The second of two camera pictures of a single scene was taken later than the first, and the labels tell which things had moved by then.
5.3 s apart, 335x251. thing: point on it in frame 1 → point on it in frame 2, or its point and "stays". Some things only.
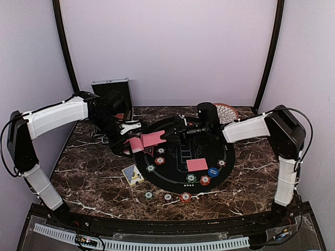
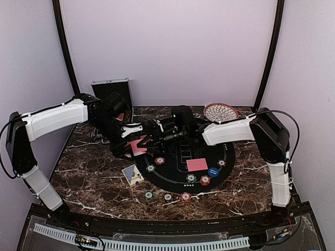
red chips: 159,160 stays
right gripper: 178,132 → 157,138
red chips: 205,180 stays
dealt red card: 195,164 stays
